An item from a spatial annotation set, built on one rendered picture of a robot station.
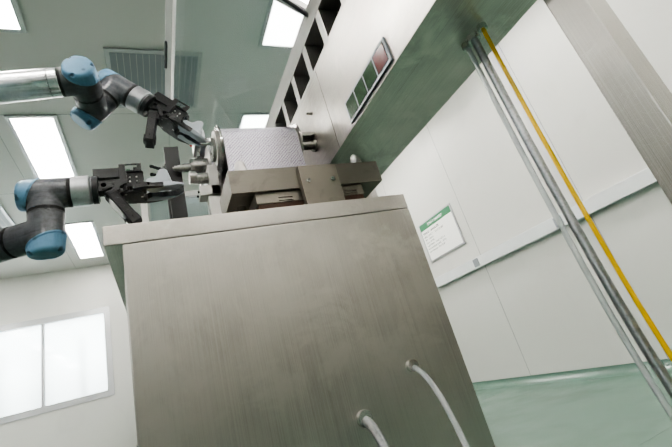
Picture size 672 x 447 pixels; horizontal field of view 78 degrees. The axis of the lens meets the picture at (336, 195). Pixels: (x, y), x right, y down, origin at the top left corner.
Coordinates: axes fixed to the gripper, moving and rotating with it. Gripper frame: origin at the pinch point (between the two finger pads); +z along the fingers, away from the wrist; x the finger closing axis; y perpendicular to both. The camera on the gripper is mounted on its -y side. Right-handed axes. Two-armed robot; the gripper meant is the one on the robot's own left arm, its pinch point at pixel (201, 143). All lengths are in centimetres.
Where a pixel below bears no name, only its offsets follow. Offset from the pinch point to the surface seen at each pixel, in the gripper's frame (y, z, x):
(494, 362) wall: 94, 274, 236
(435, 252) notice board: 184, 196, 259
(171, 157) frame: 5.2, -13.1, 27.7
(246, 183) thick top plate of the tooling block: -18.2, 21.2, -25.2
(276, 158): 5.4, 21.8, -5.5
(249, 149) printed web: 3.3, 13.7, -5.5
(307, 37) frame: 48, 9, -15
